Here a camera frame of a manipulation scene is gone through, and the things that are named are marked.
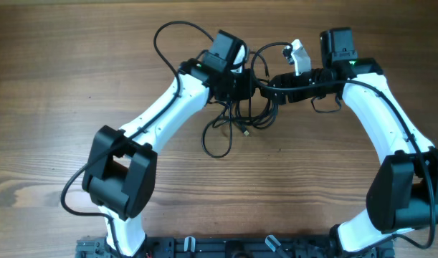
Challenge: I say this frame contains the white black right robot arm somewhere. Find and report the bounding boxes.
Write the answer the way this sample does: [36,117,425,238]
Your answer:
[260,27,438,257]

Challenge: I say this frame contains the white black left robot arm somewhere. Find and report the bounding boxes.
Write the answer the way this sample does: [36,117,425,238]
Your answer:
[82,31,249,257]

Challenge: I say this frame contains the black cable bundle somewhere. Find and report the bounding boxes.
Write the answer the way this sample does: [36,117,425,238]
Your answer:
[201,49,280,159]

